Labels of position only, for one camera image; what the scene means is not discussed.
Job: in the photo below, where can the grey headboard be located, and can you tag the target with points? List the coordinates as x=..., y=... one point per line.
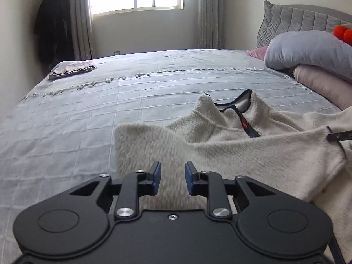
x=324, y=9

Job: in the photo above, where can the dark hanging clothes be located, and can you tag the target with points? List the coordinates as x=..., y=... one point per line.
x=53, y=24

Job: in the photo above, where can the smooth grey pillow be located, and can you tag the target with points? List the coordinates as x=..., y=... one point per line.
x=308, y=48

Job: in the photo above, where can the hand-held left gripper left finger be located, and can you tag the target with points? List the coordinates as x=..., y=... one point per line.
x=157, y=177

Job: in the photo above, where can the folded striped cloth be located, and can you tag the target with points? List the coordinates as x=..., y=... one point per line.
x=72, y=69

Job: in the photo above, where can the grey checked bedspread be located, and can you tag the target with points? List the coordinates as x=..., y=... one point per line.
x=110, y=101

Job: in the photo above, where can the grey quilted pillow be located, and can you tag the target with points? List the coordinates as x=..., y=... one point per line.
x=286, y=19

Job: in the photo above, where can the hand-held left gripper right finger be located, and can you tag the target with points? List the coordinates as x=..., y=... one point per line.
x=189, y=178

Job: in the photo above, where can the red pompom toy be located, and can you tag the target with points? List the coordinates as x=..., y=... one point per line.
x=342, y=33

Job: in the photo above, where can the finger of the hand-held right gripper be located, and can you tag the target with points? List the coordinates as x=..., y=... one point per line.
x=341, y=135

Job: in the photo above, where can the white fleece jacket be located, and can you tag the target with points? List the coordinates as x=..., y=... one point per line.
x=247, y=148

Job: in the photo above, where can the pale pink pillow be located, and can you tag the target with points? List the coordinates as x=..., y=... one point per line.
x=327, y=84

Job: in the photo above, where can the grey curtain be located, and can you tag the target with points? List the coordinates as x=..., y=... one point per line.
x=81, y=19
x=209, y=13

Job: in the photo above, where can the small rose pillow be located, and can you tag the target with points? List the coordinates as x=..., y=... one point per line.
x=258, y=52

